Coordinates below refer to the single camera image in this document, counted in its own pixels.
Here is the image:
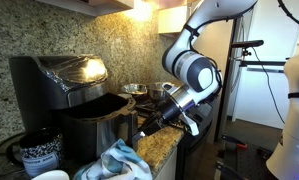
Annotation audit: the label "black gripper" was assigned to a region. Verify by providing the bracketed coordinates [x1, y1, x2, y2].
[139, 99, 183, 137]

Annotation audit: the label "dark blue robot base platform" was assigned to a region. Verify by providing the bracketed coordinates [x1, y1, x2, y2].
[215, 133, 284, 180]

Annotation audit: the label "deep stainless steel pot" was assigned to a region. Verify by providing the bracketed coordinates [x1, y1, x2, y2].
[146, 81, 173, 103]

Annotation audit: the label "shallow stainless steel bowl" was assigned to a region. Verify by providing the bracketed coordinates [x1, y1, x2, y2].
[119, 83, 148, 96]

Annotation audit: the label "white base kitchen cabinets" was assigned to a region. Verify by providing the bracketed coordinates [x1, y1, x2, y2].
[152, 146, 179, 180]

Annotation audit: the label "black electric stove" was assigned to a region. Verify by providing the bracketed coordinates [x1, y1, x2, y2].
[132, 94, 220, 180]

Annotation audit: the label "blue and white dish towel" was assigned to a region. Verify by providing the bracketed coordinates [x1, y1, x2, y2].
[72, 138, 153, 180]

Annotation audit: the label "black coffee machine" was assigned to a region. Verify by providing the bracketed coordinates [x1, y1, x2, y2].
[8, 54, 110, 134]

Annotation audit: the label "black camera stand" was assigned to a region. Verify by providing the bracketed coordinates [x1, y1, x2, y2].
[215, 18, 287, 142]

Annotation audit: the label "orange handled tool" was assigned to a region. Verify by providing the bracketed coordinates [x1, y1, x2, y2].
[222, 134, 249, 150]

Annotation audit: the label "white upper wall cabinets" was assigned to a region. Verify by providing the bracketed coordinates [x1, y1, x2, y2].
[35, 0, 197, 35]

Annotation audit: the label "black camera cable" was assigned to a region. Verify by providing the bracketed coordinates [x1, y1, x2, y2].
[251, 46, 287, 125]

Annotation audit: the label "black stereo camera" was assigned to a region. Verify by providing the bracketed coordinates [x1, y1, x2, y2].
[231, 39, 265, 50]

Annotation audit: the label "black air fryer power cord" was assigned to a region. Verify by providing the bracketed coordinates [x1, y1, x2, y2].
[0, 132, 24, 165]

